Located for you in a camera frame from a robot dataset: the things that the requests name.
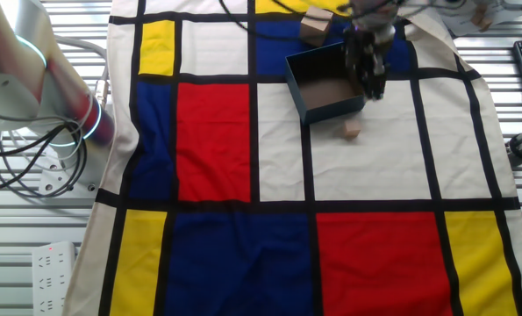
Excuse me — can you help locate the small brown wooden piece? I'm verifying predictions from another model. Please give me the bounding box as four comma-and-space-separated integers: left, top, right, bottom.
470, 4, 494, 32

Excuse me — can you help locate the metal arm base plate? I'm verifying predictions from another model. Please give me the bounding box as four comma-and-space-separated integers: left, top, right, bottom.
39, 144, 100, 199

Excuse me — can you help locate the crumpled white paper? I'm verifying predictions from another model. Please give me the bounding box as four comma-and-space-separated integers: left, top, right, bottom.
431, 0, 522, 37

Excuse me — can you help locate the Mondrian pattern cloth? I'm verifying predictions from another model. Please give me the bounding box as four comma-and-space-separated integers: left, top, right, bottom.
62, 0, 522, 316

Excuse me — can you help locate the small wooden cube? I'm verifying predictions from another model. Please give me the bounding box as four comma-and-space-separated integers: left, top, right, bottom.
341, 118, 362, 140

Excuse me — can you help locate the grey cable hose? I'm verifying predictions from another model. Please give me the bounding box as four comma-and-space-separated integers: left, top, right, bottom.
52, 34, 111, 109

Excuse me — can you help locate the white power strip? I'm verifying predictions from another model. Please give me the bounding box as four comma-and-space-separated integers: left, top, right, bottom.
31, 241, 76, 316

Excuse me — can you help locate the large wooden cube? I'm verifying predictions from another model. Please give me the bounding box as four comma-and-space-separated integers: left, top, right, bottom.
298, 6, 334, 47

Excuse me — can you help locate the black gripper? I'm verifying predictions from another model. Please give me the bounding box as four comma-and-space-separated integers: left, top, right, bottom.
342, 24, 397, 101

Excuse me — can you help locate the dark blue gift box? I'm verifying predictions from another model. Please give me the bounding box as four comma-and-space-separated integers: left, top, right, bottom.
285, 41, 368, 126

